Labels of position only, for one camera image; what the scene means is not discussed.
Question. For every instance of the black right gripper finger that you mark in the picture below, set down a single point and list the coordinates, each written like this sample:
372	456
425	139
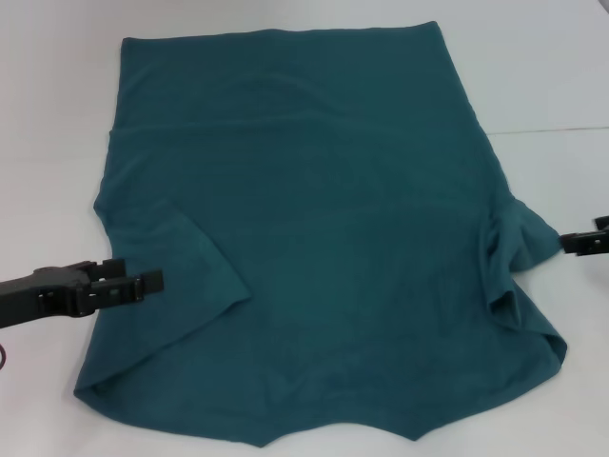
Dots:
585	244
602	223

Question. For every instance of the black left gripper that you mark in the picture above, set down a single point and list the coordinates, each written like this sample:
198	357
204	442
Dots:
24	297

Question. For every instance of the teal blue shirt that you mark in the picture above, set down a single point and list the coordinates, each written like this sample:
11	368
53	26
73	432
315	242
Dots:
333	214

